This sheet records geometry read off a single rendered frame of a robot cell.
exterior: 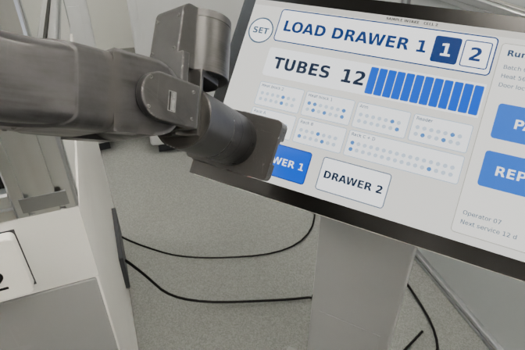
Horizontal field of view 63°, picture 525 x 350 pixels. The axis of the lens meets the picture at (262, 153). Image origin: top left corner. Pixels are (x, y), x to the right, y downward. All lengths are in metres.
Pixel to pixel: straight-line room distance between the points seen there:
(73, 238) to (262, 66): 0.38
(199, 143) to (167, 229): 1.66
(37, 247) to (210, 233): 1.31
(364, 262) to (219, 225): 1.29
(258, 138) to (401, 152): 0.21
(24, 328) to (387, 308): 0.61
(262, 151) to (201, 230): 1.55
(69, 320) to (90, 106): 0.59
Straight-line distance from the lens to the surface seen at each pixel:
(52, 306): 0.82
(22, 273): 0.74
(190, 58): 0.38
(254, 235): 1.95
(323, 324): 0.94
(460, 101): 0.60
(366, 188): 0.58
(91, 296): 0.81
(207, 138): 0.37
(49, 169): 0.65
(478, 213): 0.58
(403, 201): 0.58
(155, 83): 0.32
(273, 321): 1.66
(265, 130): 0.46
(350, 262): 0.79
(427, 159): 0.58
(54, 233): 0.71
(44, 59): 0.29
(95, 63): 0.30
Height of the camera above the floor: 1.35
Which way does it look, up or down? 33 degrees down
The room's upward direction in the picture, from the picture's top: straight up
